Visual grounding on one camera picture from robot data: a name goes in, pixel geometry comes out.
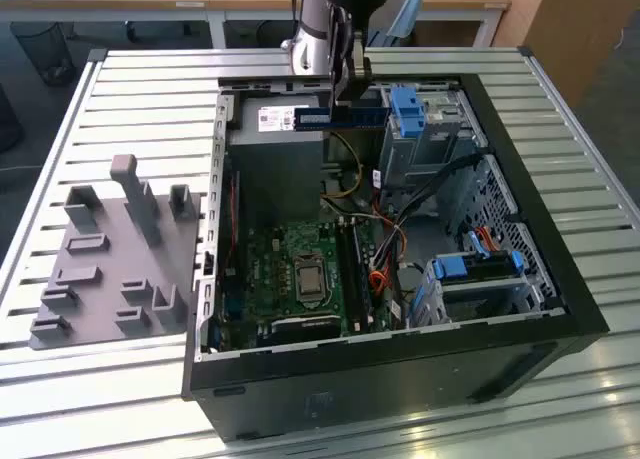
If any black PC case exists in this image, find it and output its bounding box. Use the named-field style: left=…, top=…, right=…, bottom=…
left=180, top=72, right=611, bottom=443

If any orange data cable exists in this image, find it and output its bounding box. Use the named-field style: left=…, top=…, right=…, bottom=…
left=476, top=225, right=507, bottom=253

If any wooden cabinet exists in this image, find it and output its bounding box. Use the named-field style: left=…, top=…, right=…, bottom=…
left=491, top=0, right=640, bottom=109

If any blue RAM stick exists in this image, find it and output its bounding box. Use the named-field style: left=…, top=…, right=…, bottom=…
left=294, top=104, right=390, bottom=131

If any black cable bundle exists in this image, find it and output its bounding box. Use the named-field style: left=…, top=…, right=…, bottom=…
left=392, top=153, right=487, bottom=225

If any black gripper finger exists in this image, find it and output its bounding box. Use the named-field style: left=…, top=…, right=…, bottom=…
left=327, top=4, right=355, bottom=109
left=350, top=28, right=374, bottom=106

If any red wire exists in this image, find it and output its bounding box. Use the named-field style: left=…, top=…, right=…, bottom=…
left=221, top=174, right=240, bottom=274

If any blue flat data cable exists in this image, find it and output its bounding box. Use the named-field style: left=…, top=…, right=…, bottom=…
left=468, top=230, right=490, bottom=261

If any grey metal drive cage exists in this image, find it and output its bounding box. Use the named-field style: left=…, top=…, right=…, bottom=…
left=405, top=251, right=552, bottom=330
left=378, top=87, right=490, bottom=193

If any blue disk carrier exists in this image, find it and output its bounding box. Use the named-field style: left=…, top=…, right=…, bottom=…
left=428, top=251, right=524, bottom=283
left=390, top=87, right=427, bottom=136

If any grey parts rack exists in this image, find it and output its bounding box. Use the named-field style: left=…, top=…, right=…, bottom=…
left=28, top=153, right=202, bottom=351

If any installed dark RAM stick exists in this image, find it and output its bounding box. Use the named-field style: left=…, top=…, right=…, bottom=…
left=351, top=222, right=376, bottom=327

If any black RAM slot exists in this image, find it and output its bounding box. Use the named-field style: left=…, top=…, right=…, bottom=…
left=333, top=216, right=365, bottom=335

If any yellow wire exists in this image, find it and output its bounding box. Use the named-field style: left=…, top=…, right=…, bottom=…
left=321, top=130, right=364, bottom=200

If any CPU socket with silver CPU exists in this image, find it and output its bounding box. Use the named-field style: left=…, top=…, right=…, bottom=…
left=291, top=252, right=330, bottom=311

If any grey power supply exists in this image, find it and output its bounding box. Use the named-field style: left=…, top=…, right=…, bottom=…
left=233, top=94, right=327, bottom=226

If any black mesh waste bin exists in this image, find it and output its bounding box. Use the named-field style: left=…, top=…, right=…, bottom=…
left=8, top=20, right=77, bottom=86

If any green motherboard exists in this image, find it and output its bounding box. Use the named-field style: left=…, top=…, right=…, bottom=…
left=218, top=216, right=399, bottom=353

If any orange wire bundle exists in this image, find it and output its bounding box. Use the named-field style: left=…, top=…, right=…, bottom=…
left=368, top=269, right=391, bottom=296

